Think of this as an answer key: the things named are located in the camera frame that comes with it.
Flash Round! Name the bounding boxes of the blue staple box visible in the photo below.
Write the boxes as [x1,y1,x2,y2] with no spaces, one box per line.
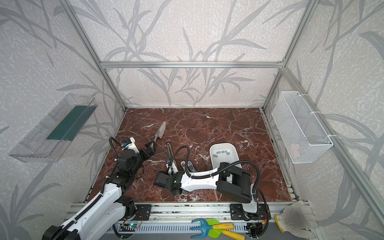
[187,161,197,173]

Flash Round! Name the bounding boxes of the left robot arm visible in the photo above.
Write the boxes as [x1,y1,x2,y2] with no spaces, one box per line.
[42,138,156,240]

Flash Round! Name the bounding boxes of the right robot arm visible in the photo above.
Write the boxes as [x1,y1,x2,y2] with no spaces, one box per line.
[154,143,263,222]

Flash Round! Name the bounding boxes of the metal garden trowel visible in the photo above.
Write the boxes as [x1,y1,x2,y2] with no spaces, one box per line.
[151,121,166,148]

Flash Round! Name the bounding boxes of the white plastic tray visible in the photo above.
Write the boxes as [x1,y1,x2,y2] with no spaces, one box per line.
[210,143,240,169]

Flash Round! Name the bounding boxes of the teal toy garden rake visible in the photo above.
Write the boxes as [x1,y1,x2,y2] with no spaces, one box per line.
[190,219,234,239]

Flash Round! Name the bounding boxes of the green toy garden shovel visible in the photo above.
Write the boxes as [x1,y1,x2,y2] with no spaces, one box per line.
[206,219,245,240]

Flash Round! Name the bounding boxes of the white work glove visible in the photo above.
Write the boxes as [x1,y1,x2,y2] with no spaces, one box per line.
[275,201,319,240]

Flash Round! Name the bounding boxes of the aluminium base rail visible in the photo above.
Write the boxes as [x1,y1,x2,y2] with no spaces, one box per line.
[61,201,313,235]

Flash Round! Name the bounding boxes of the clear acrylic wall shelf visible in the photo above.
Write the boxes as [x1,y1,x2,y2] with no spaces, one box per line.
[9,94,98,163]

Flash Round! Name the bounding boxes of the white wire mesh basket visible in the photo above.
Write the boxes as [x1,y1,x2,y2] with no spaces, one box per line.
[272,91,334,164]

